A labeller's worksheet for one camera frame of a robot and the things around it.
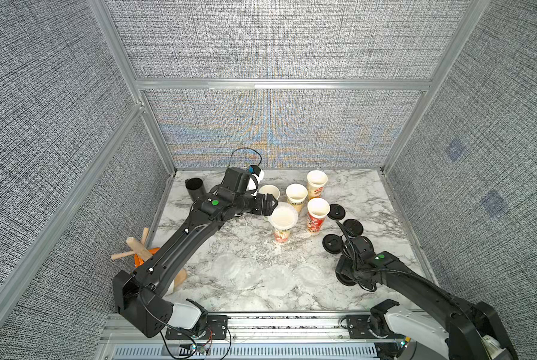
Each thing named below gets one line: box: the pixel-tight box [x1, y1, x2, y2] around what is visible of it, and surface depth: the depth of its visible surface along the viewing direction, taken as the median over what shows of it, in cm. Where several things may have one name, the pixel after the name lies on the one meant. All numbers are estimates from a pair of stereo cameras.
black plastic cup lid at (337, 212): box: [327, 203, 346, 221], surface depth 103 cm
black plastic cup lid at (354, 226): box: [342, 219, 364, 237], surface depth 99 cm
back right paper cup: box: [306, 169, 328, 200], surface depth 97 cm
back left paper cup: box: [258, 184, 281, 201], surface depth 93 cm
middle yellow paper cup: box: [285, 183, 309, 212], surface depth 92 cm
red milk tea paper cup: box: [306, 197, 331, 235], surface depth 89 cm
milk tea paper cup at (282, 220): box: [268, 201, 299, 245], surface depth 84 cm
